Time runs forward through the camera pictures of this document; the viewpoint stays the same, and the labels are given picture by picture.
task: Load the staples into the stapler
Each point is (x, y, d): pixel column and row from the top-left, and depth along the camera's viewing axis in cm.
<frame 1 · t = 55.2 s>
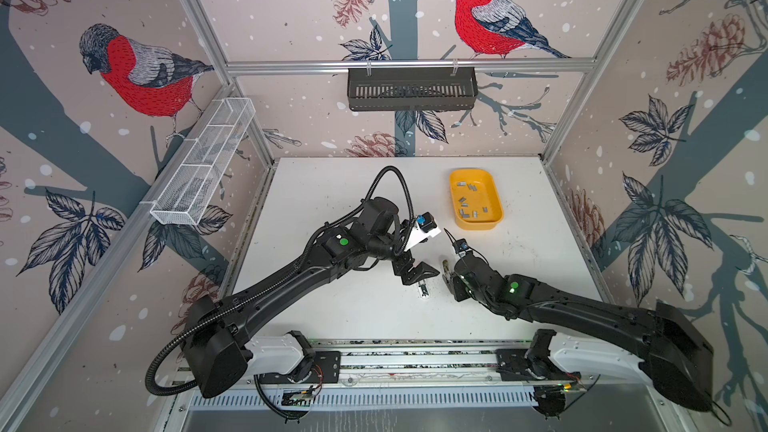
left hand: (430, 256, 68), fingers open
right hand: (449, 279, 83), fingers closed
yellow plastic tray: (476, 199, 112), on the table
grey staple strip: (472, 187, 113), on the table
grey staple strip 2: (463, 214, 107), on the table
grey staple strip 3: (475, 214, 106), on the table
grey staple strip 4: (485, 210, 106), on the table
grey staple strip 5: (462, 199, 112), on the table

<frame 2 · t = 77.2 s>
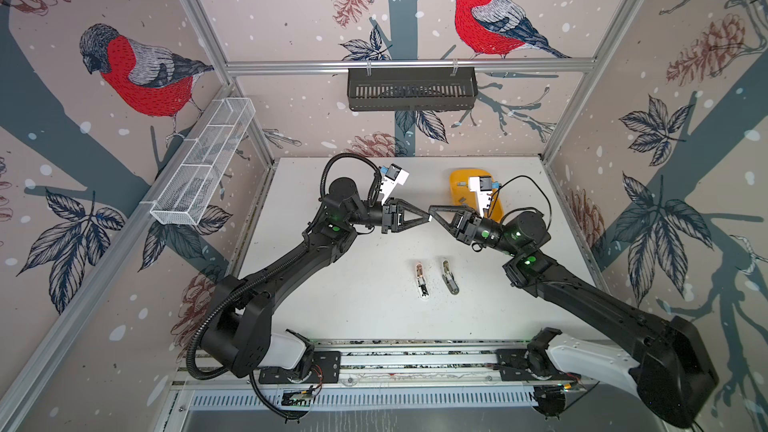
left hand: (424, 225, 63), fingers closed
right hand: (427, 218, 63), fingers closed
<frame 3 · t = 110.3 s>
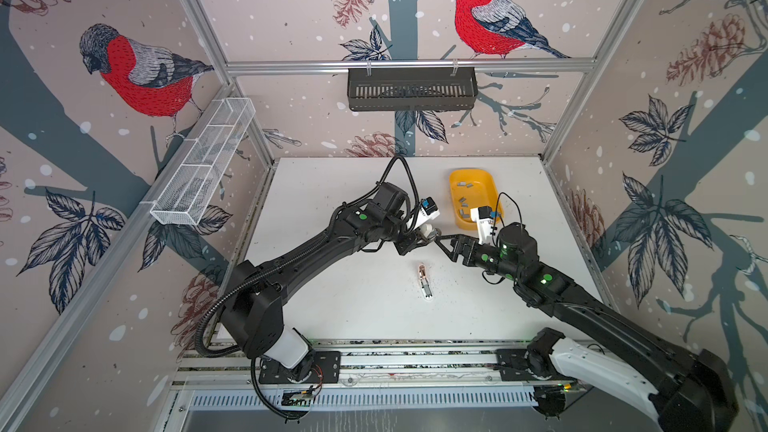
left hand: (424, 237, 77), fingers open
right hand: (439, 245, 74), fingers open
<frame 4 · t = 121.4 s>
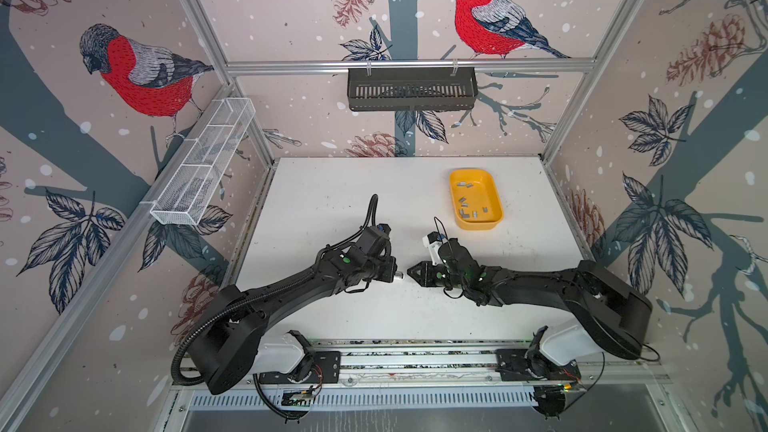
left hand: (396, 268, 82), fingers closed
right hand: (406, 276, 84), fingers closed
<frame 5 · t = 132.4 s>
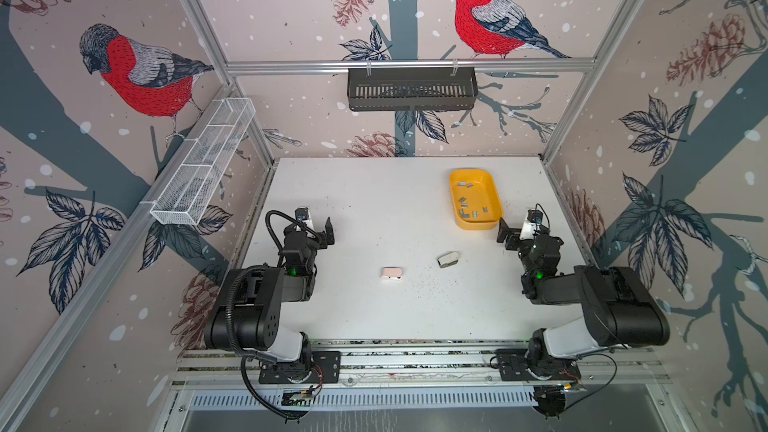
left hand: (312, 218, 90), fingers open
right hand: (517, 222, 90), fingers open
beige olive mini stapler: (448, 260, 92), point 3 cm above the table
